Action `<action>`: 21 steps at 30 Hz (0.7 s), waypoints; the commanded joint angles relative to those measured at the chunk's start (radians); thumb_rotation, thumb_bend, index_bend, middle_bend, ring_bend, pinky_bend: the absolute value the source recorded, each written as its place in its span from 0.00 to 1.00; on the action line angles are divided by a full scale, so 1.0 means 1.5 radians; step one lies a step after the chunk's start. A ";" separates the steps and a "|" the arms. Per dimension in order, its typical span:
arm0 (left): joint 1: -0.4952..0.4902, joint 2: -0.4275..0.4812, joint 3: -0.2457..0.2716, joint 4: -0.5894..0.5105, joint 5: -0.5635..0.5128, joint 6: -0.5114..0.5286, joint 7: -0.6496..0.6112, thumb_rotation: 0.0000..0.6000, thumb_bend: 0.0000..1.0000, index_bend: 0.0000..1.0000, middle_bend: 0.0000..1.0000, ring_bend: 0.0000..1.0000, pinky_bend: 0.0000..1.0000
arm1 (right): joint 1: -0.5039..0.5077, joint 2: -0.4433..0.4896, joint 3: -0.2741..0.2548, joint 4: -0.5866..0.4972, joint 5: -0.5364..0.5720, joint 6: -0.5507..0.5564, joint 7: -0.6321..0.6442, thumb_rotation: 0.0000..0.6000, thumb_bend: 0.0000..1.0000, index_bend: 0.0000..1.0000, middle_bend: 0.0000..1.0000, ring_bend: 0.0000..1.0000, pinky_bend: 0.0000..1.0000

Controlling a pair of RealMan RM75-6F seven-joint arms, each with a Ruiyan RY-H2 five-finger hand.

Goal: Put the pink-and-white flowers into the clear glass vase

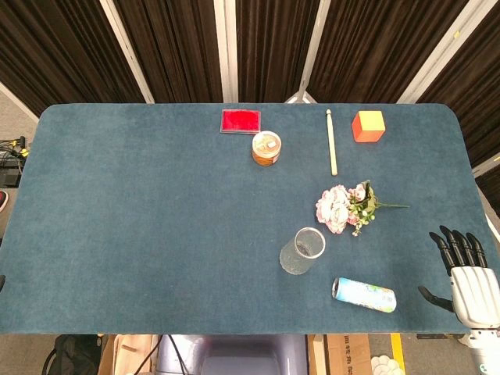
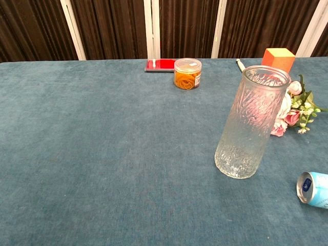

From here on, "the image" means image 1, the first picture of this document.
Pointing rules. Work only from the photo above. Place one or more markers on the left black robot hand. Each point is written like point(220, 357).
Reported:
point(1, 282)

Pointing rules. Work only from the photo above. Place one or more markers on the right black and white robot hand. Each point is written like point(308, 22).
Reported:
point(474, 293)

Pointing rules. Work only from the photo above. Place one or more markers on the pink artificial flower bouquet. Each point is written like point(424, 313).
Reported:
point(336, 209)

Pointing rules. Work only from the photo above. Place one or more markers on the clear glass cup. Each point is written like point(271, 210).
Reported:
point(302, 252)

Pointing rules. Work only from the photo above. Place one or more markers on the black bag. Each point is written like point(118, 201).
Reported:
point(74, 353)

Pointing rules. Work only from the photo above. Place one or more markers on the black floor device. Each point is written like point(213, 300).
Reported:
point(9, 177)

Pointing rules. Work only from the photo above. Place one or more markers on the light blue beverage can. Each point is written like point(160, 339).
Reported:
point(363, 293)

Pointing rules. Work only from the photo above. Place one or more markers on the brown cardboard box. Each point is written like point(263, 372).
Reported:
point(345, 353)

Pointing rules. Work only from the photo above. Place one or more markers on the light wooden board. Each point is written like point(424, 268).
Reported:
point(129, 353)

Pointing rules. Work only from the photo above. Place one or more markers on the blue felt table cover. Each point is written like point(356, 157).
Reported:
point(156, 234)

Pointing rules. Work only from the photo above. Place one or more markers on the orange and yellow cube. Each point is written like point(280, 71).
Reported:
point(369, 127)

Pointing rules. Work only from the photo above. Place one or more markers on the pale wooden stick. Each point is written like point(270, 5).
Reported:
point(332, 144)

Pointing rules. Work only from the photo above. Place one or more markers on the dark brown curtain panel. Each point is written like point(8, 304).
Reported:
point(66, 51)
point(172, 51)
point(273, 47)
point(468, 86)
point(375, 51)

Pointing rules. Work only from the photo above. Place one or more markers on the grey purple robot torso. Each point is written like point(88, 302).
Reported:
point(234, 355)

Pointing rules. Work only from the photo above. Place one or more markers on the round tin with orange label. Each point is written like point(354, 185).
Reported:
point(266, 146)

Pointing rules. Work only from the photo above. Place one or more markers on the red card in clear case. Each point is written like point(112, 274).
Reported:
point(240, 121)

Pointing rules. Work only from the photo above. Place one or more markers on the white frame post with foot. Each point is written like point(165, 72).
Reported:
point(308, 58)

